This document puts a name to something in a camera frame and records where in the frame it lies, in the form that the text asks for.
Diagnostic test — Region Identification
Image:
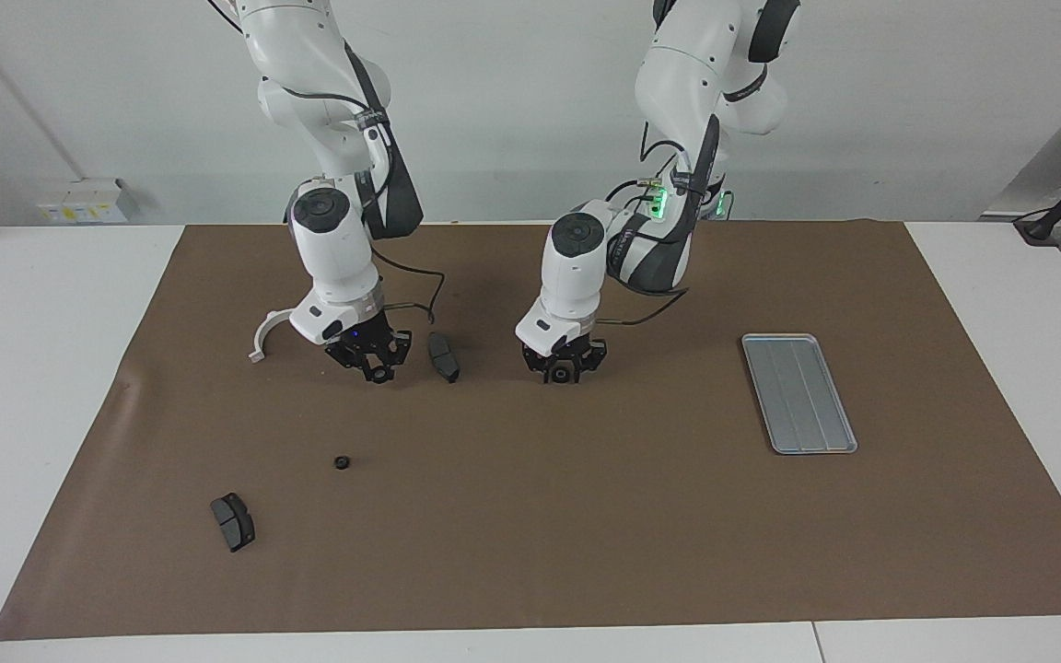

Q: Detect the silver metal tray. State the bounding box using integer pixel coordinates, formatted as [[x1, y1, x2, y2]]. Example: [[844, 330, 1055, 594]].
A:
[[740, 333, 859, 456]]

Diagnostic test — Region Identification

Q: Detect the dark grey brake pad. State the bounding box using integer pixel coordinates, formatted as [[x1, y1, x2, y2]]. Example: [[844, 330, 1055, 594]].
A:
[[426, 331, 461, 385], [210, 493, 256, 553]]

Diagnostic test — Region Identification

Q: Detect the brown table mat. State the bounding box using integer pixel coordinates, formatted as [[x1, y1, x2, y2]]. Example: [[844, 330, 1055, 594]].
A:
[[0, 219, 1061, 641]]

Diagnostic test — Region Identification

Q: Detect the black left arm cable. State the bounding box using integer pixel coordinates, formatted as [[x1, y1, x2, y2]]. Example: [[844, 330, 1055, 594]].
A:
[[597, 120, 708, 327]]

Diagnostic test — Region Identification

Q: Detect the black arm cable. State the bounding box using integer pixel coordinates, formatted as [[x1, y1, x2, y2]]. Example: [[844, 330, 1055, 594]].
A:
[[597, 120, 708, 327], [369, 249, 447, 325]]

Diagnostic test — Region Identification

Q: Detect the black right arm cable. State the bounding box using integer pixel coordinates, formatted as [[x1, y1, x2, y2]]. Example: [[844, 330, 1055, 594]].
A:
[[369, 249, 447, 325]]

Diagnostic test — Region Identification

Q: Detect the white curved plastic bracket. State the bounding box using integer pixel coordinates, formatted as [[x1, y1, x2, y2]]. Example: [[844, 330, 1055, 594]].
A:
[[249, 311, 297, 364]]

